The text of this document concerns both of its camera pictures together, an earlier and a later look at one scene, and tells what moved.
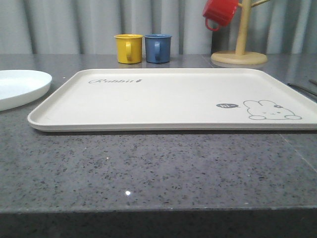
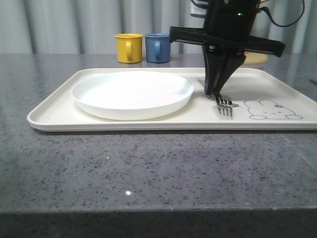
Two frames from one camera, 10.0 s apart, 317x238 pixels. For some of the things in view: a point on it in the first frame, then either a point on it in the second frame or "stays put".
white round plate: x=19 y=87 to x=132 y=95
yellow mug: x=129 y=48 stays put
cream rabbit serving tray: x=178 y=99 stays put
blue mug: x=158 y=48 stays put
